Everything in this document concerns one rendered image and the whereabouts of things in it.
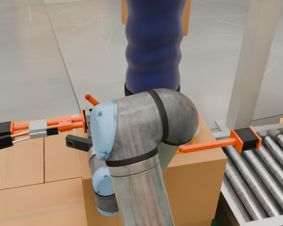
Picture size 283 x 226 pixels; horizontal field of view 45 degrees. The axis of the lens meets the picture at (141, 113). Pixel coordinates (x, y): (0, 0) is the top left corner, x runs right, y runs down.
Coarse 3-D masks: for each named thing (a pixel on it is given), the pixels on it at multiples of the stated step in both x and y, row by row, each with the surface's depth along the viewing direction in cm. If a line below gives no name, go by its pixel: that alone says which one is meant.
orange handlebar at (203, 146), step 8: (56, 120) 138; (64, 120) 137; (72, 120) 139; (80, 120) 140; (16, 128) 134; (24, 128) 135; (64, 128) 135; (72, 128) 136; (16, 136) 131; (192, 144) 127; (200, 144) 127; (208, 144) 127; (216, 144) 127; (224, 144) 128; (232, 144) 129; (184, 152) 125
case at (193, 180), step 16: (80, 128) 156; (208, 128) 158; (80, 160) 139; (176, 160) 140; (192, 160) 140; (208, 160) 140; (224, 160) 142; (176, 176) 141; (192, 176) 143; (208, 176) 146; (176, 192) 147; (192, 192) 149; (208, 192) 152; (96, 208) 142; (176, 208) 153; (192, 208) 156; (208, 208) 159; (96, 224) 148; (112, 224) 150; (176, 224) 160
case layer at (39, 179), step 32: (0, 160) 195; (32, 160) 196; (64, 160) 196; (0, 192) 176; (32, 192) 176; (64, 192) 177; (0, 224) 160; (32, 224) 161; (64, 224) 161; (192, 224) 166
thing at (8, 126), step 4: (12, 120) 135; (0, 124) 133; (4, 124) 133; (8, 124) 133; (12, 124) 133; (0, 128) 131; (4, 128) 131; (8, 128) 131; (12, 128) 131; (0, 132) 129; (4, 132) 129; (8, 132) 129; (12, 132) 130; (12, 140) 132
